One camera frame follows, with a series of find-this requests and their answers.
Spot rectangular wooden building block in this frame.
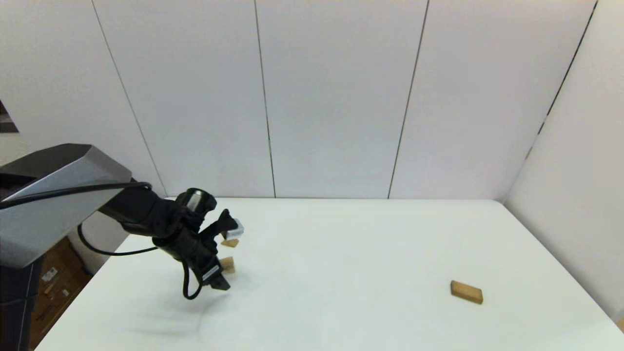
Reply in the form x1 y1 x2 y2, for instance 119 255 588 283
450 280 484 305

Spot brown cardboard box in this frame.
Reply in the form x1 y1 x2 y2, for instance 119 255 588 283
37 237 81 303
30 273 93 349

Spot dark wall picture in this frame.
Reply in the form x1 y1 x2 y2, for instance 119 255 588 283
0 100 19 133

